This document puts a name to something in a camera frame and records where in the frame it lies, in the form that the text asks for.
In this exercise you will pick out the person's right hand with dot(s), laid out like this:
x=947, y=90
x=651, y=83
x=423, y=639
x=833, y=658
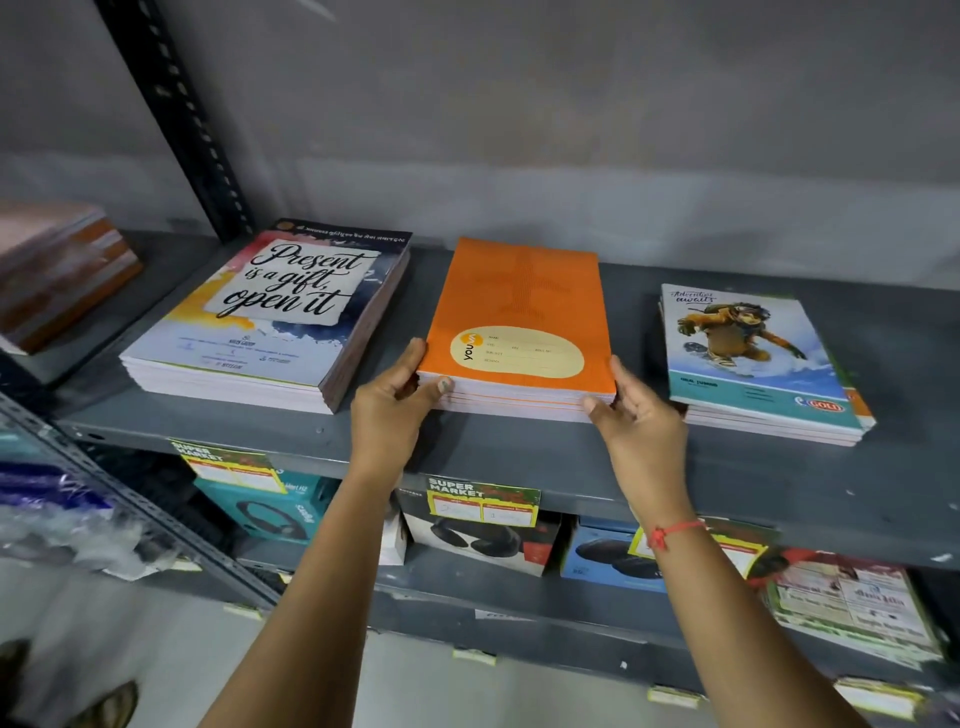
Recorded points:
x=649, y=450

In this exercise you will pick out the person's left hand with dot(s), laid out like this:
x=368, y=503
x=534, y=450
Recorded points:
x=386, y=427

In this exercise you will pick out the green coffee notebook stack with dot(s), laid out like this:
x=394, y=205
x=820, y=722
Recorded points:
x=750, y=425

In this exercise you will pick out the grey metal shelf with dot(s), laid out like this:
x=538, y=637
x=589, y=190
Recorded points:
x=525, y=457

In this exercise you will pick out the snowboarder cover notebook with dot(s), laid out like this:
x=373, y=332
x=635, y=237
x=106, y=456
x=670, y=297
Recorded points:
x=750, y=352

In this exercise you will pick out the Present is a gift notebooks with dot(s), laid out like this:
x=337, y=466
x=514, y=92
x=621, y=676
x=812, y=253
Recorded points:
x=277, y=300

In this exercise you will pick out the orange notebook stack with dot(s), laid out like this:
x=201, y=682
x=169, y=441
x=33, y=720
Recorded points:
x=525, y=300

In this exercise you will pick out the person's right forearm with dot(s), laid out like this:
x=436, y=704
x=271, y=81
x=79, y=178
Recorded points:
x=742, y=637

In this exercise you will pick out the person's left forearm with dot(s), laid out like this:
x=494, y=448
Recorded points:
x=315, y=615

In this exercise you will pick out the white purple product box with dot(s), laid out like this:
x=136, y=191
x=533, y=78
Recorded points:
x=394, y=540

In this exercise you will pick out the blue headphone box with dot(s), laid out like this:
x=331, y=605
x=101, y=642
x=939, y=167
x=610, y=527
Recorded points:
x=600, y=559

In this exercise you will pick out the black headphone box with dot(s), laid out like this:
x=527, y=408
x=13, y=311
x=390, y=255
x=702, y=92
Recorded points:
x=480, y=544

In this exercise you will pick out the teal headphone box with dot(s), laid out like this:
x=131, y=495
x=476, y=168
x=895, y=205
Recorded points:
x=262, y=514

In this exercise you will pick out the red black product box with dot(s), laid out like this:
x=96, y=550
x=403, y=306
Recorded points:
x=780, y=564

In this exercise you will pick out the stack of printed paper cards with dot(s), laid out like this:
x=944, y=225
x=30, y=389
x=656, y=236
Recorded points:
x=855, y=607

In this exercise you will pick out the grey metal rack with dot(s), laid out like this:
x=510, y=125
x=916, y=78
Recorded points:
x=150, y=300

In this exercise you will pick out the blue print plastic packet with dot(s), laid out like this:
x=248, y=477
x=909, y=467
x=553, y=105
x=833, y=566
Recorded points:
x=45, y=487

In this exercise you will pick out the brown shoe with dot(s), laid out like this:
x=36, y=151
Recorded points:
x=105, y=709

